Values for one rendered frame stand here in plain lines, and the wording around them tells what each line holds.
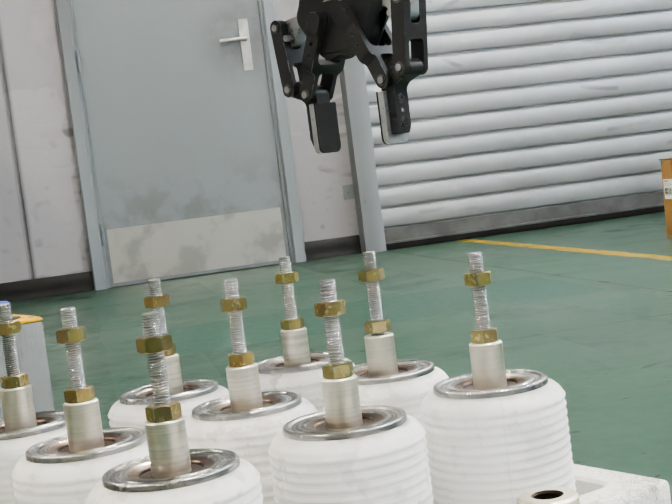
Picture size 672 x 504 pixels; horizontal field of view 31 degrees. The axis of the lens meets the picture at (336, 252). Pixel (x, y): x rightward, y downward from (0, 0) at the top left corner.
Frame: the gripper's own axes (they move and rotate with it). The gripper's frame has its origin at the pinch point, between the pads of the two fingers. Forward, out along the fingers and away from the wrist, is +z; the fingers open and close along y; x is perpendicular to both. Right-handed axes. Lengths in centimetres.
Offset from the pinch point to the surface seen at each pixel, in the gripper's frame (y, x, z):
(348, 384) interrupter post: -10.3, 14.5, 15.4
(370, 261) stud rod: -0.2, 0.7, 9.6
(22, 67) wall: 426, -233, -61
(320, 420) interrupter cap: -7.2, 14.3, 17.8
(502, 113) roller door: 300, -418, -13
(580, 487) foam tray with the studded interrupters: -14.5, -1.8, 25.9
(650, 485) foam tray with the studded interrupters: -19.8, -1.9, 25.2
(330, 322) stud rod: -9.6, 14.6, 11.6
